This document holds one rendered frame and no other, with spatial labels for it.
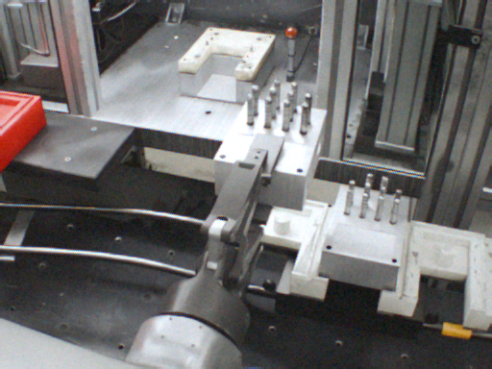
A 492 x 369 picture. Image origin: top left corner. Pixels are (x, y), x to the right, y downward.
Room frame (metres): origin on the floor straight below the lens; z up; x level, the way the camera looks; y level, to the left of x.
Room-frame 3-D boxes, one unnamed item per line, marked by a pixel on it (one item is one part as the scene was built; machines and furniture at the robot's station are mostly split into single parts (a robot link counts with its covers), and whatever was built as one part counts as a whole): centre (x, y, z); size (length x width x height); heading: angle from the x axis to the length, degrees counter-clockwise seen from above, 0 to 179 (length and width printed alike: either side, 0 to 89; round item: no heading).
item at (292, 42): (0.88, -0.08, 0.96); 0.03 x 0.03 x 0.12; 73
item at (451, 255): (0.49, -0.15, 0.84); 0.36 x 0.14 x 0.10; 73
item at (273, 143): (0.44, -0.02, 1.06); 0.07 x 0.03 x 0.01; 163
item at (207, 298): (0.30, 0.03, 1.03); 0.09 x 0.07 x 0.08; 163
